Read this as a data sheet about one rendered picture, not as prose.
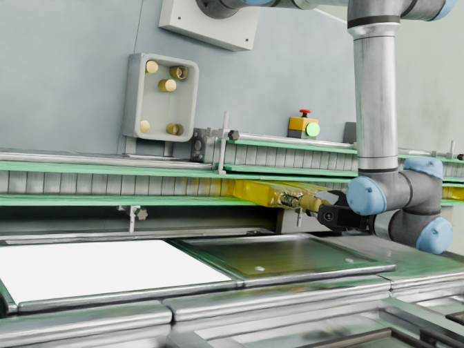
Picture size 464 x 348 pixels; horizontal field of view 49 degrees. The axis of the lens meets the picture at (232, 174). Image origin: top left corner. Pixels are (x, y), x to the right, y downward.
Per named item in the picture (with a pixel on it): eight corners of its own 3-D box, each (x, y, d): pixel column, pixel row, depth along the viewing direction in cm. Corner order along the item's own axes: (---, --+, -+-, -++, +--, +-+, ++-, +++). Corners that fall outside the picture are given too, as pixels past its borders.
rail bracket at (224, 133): (201, 170, 140) (226, 177, 130) (208, 109, 139) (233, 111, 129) (210, 170, 142) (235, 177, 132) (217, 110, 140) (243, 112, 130)
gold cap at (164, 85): (158, 78, 142) (166, 78, 138) (170, 80, 144) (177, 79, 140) (157, 90, 142) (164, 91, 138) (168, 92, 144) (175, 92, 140)
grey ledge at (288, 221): (262, 226, 169) (284, 234, 160) (266, 200, 168) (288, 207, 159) (431, 221, 224) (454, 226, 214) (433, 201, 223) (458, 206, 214)
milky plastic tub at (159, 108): (121, 135, 140) (134, 138, 132) (129, 53, 137) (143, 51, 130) (177, 139, 150) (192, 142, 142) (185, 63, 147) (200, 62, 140)
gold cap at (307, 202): (299, 208, 132) (311, 211, 128) (301, 195, 131) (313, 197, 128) (308, 208, 134) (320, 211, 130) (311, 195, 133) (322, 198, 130)
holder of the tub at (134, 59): (120, 154, 141) (131, 157, 134) (129, 54, 138) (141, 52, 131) (175, 157, 150) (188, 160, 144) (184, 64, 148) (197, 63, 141)
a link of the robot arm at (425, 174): (414, 165, 97) (412, 220, 99) (453, 159, 102) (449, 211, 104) (383, 159, 103) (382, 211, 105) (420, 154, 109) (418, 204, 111)
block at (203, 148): (189, 160, 146) (201, 163, 140) (192, 127, 145) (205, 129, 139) (199, 161, 148) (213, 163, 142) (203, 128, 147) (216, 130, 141)
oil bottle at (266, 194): (226, 194, 147) (273, 209, 130) (228, 175, 146) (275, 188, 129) (242, 195, 150) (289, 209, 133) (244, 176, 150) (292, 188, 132)
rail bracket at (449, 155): (429, 157, 201) (460, 161, 190) (431, 138, 200) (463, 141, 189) (435, 157, 203) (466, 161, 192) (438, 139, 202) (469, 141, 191)
